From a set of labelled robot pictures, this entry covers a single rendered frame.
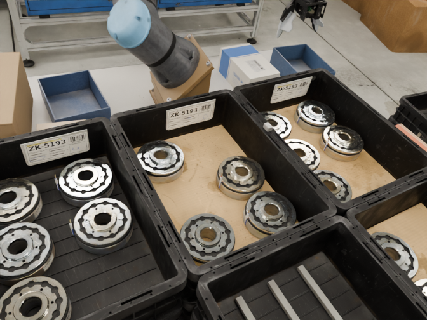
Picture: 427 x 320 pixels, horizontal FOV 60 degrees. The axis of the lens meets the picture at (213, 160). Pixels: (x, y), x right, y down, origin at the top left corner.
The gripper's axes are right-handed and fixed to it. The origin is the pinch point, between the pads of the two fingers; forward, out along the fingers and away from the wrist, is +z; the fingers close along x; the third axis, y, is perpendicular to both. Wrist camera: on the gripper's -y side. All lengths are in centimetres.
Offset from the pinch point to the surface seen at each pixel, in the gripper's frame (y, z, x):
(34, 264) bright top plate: 61, -5, -85
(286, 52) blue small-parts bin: -9.8, 13.5, 4.9
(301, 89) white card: 29.9, -2.1, -15.9
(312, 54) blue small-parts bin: -4.7, 13.1, 13.4
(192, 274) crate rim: 74, -10, -63
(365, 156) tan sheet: 53, 4, -9
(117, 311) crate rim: 76, -11, -74
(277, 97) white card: 30.9, -1.8, -23.6
